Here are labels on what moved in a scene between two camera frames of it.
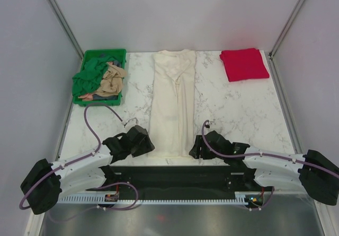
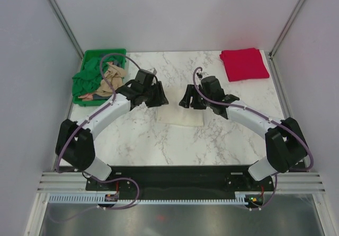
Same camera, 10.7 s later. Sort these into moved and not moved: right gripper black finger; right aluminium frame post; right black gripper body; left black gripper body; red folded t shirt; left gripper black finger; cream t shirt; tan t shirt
Moved: right gripper black finger; right black gripper body; left black gripper body; cream t shirt; left gripper black finger
Not moved: tan t shirt; red folded t shirt; right aluminium frame post
